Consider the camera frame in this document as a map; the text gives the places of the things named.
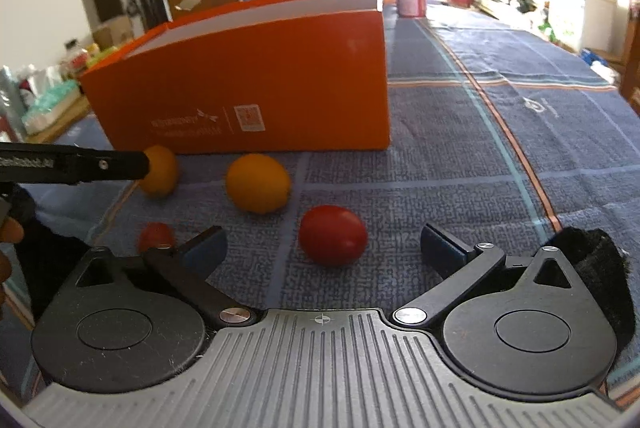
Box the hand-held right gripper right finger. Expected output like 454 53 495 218
392 223 583 330

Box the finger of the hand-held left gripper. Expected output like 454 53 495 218
55 147 151 185

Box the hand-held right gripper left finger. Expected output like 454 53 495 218
52 225 253 329

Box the small red tomato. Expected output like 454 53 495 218
137 222 177 254
298 205 369 267

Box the small orange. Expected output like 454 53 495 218
137 145 180 197
225 153 292 215

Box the orange cardboard box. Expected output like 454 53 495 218
79 0 392 156

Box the person's left hand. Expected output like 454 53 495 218
0 219 25 291

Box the wooden cutting board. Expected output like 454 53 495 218
24 97 94 144

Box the tissue pack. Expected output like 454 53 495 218
22 80 84 135

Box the blue plaid tablecloth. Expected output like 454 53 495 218
0 1 640 409

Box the jar with red label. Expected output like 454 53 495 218
65 39 92 80

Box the black fleece cloth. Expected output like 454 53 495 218
17 221 632 361

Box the white cabinet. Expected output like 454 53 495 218
550 0 619 55

